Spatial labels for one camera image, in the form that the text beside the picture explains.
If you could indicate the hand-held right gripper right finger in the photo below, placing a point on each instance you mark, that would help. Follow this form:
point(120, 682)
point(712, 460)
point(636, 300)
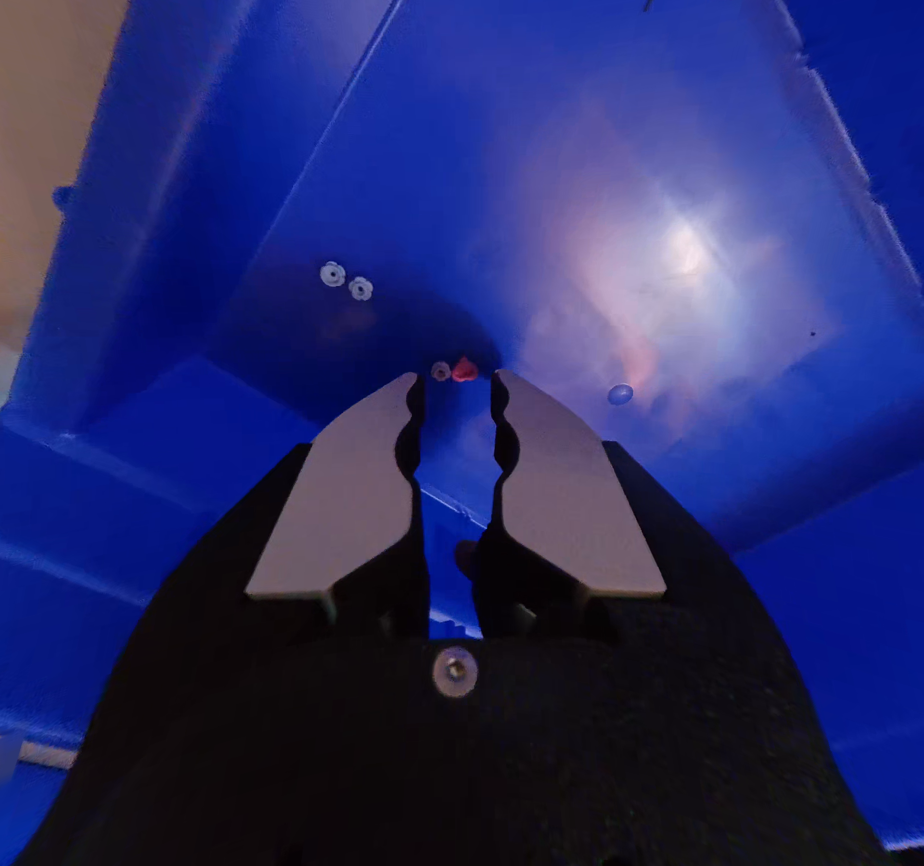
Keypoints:
point(570, 505)

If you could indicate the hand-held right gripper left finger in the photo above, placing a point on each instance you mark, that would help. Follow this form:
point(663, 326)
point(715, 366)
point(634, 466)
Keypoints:
point(346, 498)

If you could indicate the red heart bead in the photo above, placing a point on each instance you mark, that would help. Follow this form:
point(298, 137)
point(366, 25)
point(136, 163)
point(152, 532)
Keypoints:
point(465, 369)

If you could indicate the blue plastic bin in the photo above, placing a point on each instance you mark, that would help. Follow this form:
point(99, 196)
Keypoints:
point(505, 123)

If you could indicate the blue dome bead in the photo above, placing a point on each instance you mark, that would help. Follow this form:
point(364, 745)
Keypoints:
point(620, 394)

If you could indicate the white flower bead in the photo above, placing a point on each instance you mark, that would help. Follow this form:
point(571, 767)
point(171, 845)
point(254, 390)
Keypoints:
point(360, 289)
point(332, 273)

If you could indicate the pink round bead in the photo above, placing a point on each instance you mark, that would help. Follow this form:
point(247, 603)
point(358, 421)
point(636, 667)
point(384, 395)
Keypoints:
point(440, 371)

